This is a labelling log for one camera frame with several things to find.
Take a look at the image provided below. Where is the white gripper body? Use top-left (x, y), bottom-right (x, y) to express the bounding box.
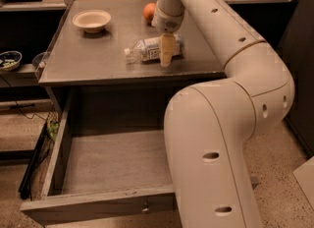
top-left (151, 6), bottom-right (184, 32)

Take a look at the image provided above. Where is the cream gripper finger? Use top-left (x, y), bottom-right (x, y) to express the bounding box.
top-left (159, 32), bottom-right (176, 67)

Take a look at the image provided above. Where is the clear blue-label plastic bottle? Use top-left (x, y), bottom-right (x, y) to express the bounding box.
top-left (124, 33), bottom-right (184, 64)

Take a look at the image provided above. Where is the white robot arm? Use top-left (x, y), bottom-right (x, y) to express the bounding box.
top-left (153, 0), bottom-right (294, 228)

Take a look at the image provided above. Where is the open grey top drawer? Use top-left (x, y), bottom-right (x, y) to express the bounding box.
top-left (21, 88), bottom-right (179, 225)

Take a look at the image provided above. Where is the round metal drawer knob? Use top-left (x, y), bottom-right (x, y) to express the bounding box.
top-left (141, 201), bottom-right (150, 214)

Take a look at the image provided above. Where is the orange fruit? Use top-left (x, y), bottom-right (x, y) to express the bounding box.
top-left (142, 3), bottom-right (156, 25)

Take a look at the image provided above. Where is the beige paper bowl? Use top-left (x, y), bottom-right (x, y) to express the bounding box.
top-left (72, 10), bottom-right (111, 33)

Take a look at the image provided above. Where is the grey wooden cabinet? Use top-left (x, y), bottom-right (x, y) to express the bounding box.
top-left (37, 0), bottom-right (232, 115)

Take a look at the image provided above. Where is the blue patterned bowl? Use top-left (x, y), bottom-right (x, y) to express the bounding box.
top-left (0, 51), bottom-right (23, 71)

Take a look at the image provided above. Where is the black cable on floor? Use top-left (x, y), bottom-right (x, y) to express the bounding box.
top-left (0, 74), bottom-right (50, 122)

